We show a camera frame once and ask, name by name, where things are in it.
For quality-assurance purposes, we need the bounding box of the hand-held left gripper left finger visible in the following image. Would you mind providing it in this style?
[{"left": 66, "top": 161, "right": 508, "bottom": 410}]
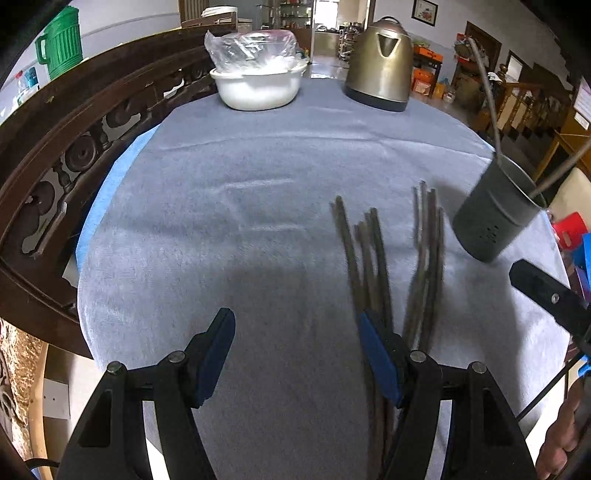
[{"left": 55, "top": 307, "right": 237, "bottom": 480}]

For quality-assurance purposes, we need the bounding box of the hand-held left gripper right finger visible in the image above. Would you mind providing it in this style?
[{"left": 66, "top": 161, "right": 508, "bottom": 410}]
[{"left": 359, "top": 310, "right": 539, "bottom": 480}]

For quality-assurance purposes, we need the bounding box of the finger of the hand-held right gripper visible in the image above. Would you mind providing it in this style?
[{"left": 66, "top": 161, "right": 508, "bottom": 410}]
[{"left": 509, "top": 259, "right": 591, "bottom": 345}]

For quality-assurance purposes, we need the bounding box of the grey metal utensil holder cup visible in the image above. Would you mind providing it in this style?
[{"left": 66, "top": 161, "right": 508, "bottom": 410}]
[{"left": 451, "top": 154, "right": 551, "bottom": 264}]

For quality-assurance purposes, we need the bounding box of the bunch of dark chopsticks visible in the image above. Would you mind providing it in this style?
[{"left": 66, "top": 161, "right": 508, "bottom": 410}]
[{"left": 330, "top": 181, "right": 447, "bottom": 480}]

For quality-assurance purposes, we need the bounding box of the person's right hand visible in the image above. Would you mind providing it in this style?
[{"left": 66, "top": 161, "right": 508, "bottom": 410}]
[{"left": 536, "top": 381, "right": 591, "bottom": 480}]

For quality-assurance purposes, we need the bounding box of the blue plastic stool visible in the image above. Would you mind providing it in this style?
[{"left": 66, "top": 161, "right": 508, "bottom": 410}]
[{"left": 573, "top": 232, "right": 591, "bottom": 296}]

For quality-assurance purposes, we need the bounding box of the red plastic stool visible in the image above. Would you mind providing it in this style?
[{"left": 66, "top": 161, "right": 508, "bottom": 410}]
[{"left": 551, "top": 211, "right": 588, "bottom": 251}]

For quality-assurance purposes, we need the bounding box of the grey metal utensil rod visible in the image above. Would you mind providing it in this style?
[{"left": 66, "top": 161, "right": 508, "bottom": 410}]
[
  {"left": 465, "top": 38, "right": 504, "bottom": 161},
  {"left": 530, "top": 137, "right": 591, "bottom": 197}
]

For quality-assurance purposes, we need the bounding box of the blue under cloth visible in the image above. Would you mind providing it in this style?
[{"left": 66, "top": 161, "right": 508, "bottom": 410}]
[{"left": 75, "top": 133, "right": 155, "bottom": 261}]

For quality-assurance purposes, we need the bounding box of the orange box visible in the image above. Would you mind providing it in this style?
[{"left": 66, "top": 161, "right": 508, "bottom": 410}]
[{"left": 412, "top": 46, "right": 444, "bottom": 71}]

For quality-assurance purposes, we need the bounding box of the carved dark wooden furniture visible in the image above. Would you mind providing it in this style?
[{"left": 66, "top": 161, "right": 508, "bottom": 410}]
[{"left": 0, "top": 30, "right": 223, "bottom": 361}]

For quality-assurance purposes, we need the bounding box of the white plastic basin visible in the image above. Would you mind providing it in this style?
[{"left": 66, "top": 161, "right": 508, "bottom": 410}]
[{"left": 209, "top": 62, "right": 308, "bottom": 112}]

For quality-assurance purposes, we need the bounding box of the brass electric kettle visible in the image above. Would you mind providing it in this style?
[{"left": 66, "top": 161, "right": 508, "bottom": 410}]
[{"left": 344, "top": 16, "right": 414, "bottom": 113}]

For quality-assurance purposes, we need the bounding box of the clear plastic bag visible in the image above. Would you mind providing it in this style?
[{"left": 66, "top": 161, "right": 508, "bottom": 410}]
[{"left": 204, "top": 29, "right": 301, "bottom": 75}]

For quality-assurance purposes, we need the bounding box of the plastic water bottle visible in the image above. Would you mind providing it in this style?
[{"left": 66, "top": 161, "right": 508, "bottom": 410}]
[{"left": 16, "top": 67, "right": 41, "bottom": 105}]

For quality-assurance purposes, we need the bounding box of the white cardboard box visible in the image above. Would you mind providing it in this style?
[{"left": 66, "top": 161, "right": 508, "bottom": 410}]
[{"left": 200, "top": 6, "right": 253, "bottom": 27}]

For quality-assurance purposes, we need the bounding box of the green plastic jug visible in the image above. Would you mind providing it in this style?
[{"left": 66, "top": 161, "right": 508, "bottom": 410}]
[{"left": 35, "top": 6, "right": 85, "bottom": 81}]

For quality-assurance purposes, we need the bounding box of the black cable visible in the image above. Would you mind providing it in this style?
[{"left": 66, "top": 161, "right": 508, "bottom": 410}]
[{"left": 516, "top": 356, "right": 583, "bottom": 421}]

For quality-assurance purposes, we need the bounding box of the white wall socket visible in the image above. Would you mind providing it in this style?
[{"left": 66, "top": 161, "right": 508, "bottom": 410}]
[{"left": 42, "top": 379, "right": 70, "bottom": 419}]

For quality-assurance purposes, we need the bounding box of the framed wall picture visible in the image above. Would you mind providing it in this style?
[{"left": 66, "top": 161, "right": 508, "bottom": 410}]
[{"left": 412, "top": 0, "right": 440, "bottom": 27}]

